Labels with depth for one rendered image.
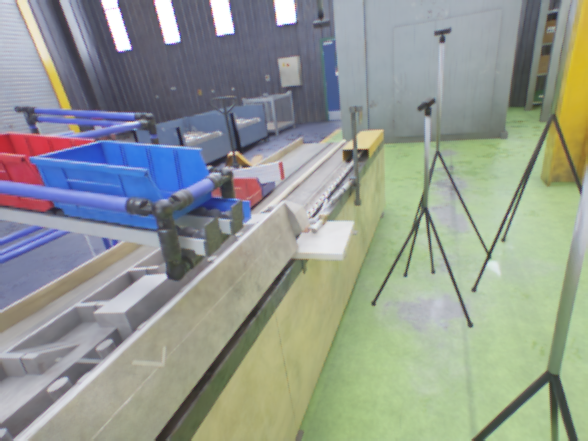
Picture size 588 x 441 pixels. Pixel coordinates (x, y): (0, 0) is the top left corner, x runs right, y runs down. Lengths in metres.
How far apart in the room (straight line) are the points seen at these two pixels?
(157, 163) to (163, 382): 0.48
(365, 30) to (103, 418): 6.52
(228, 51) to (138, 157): 11.05
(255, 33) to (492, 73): 7.00
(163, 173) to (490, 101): 6.16
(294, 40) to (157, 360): 10.45
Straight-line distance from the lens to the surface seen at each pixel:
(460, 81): 6.64
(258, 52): 11.44
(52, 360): 0.98
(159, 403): 0.86
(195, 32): 12.52
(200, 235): 0.72
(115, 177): 0.77
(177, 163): 0.86
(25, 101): 12.96
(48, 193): 0.86
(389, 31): 6.73
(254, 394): 1.22
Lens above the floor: 1.45
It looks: 23 degrees down
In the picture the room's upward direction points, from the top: 7 degrees counter-clockwise
